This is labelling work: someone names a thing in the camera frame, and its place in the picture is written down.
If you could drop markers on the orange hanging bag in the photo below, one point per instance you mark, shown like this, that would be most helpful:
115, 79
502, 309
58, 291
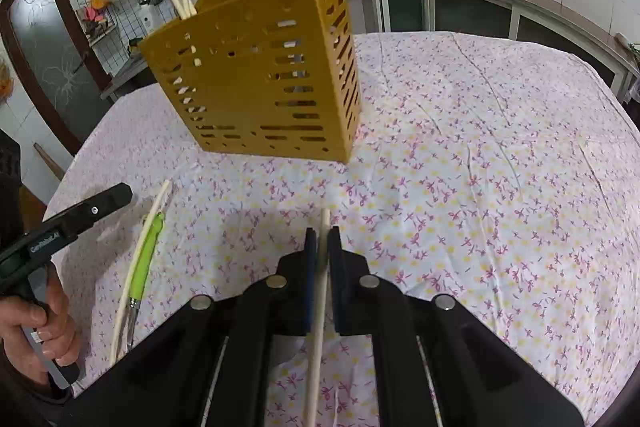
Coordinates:
4, 82

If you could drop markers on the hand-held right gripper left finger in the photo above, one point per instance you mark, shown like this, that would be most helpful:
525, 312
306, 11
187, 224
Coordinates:
310, 267

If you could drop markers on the white soap dispenser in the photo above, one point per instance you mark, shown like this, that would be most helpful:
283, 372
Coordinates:
148, 19

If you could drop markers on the brown kitchen counter with cabinets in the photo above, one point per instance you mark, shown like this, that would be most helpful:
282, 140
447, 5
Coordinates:
500, 2

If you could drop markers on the wooden stick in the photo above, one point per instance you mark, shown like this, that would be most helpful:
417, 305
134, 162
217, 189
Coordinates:
49, 162

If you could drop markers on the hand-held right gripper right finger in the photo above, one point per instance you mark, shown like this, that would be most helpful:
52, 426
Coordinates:
336, 267

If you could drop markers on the floral printed tablecloth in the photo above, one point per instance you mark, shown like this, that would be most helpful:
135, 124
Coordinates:
475, 187

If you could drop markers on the yellow slotted plastic utensil holder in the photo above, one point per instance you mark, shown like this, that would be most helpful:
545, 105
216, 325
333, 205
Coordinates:
260, 72

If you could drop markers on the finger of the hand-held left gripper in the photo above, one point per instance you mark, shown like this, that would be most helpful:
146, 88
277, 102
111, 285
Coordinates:
92, 209

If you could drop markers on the person's left hand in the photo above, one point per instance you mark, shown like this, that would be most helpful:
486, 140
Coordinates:
57, 322

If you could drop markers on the person's dark knit clothing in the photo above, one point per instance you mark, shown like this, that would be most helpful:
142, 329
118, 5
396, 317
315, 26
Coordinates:
7, 187

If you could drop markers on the brown door with frosted glass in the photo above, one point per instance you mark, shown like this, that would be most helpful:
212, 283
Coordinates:
45, 57

